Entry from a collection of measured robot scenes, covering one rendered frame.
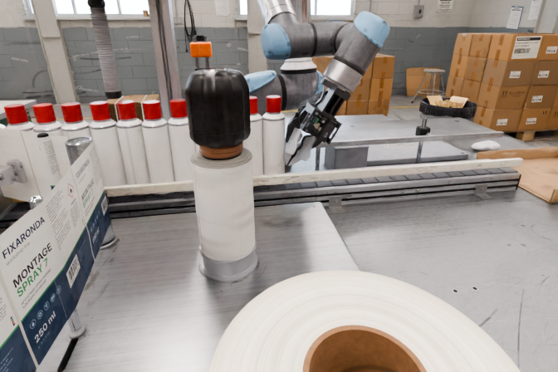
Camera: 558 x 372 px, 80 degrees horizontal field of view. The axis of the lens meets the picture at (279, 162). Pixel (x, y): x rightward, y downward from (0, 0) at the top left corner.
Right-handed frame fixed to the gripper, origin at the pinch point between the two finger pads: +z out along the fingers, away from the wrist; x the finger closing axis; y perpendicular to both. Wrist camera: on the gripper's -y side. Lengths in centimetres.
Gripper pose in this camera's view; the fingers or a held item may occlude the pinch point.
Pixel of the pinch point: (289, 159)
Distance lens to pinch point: 79.3
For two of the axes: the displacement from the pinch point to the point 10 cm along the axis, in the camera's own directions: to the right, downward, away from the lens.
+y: 1.7, 3.7, -9.1
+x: 8.6, 4.1, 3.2
